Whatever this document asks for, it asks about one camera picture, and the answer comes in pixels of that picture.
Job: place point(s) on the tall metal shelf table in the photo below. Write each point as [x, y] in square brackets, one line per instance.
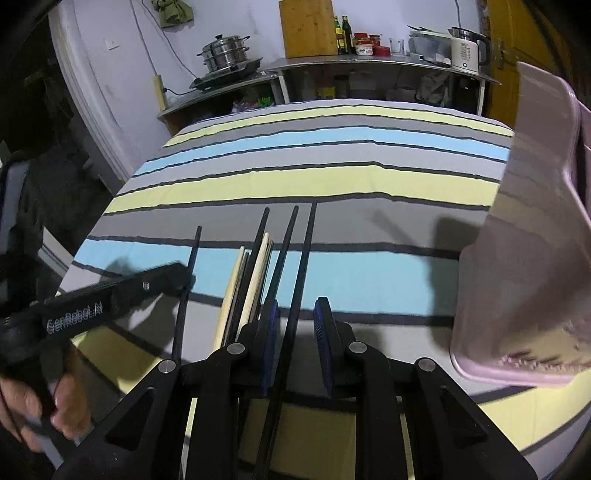
[369, 62]

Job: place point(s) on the wooden chopstick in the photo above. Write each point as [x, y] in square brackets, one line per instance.
[257, 272]
[231, 295]

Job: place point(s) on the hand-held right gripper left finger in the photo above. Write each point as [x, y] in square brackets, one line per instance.
[270, 323]

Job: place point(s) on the beige power strip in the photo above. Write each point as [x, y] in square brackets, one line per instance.
[159, 92]

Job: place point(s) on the light oil bottle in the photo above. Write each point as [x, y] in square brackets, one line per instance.
[337, 39]

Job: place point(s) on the low metal shelf table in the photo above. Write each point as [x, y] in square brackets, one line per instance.
[217, 94]

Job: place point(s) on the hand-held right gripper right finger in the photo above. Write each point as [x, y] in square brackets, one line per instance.
[322, 332]

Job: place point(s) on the dark sauce bottle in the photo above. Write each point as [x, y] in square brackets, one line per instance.
[345, 39]

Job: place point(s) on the person's left hand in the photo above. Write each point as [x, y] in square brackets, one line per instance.
[69, 406]

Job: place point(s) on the red lid labelled jar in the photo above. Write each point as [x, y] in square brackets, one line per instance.
[362, 46]

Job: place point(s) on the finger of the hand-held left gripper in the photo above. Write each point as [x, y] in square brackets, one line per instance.
[166, 279]

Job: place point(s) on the grey dark bag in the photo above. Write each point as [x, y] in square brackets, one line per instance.
[14, 198]

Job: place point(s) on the wooden cutting board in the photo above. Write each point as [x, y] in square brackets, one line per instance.
[307, 27]

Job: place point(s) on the green hanging cloth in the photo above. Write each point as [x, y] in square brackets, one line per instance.
[173, 11]

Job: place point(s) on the small red lid jar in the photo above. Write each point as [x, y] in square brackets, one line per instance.
[375, 39]

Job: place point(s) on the steel steamer pot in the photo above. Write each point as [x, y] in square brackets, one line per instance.
[226, 50]

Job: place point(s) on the grey plastic bag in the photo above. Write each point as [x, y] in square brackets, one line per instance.
[434, 85]

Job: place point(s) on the black induction cooker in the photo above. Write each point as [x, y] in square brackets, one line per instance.
[221, 79]

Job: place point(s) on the clear drinking glass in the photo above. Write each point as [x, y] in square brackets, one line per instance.
[397, 47]

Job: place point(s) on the yellow wooden door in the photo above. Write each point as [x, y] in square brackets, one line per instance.
[508, 46]

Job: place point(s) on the striped tablecloth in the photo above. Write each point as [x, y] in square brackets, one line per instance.
[323, 184]

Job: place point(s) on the white electric kettle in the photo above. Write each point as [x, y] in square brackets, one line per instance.
[464, 50]

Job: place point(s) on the clear plastic storage box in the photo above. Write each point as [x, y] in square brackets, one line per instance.
[429, 48]

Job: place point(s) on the red can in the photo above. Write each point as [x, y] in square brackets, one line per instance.
[382, 50]

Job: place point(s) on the pink plastic utensil basket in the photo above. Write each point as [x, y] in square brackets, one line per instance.
[521, 258]

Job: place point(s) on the black chopstick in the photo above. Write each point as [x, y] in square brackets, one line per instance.
[181, 325]
[241, 286]
[259, 230]
[302, 277]
[284, 254]

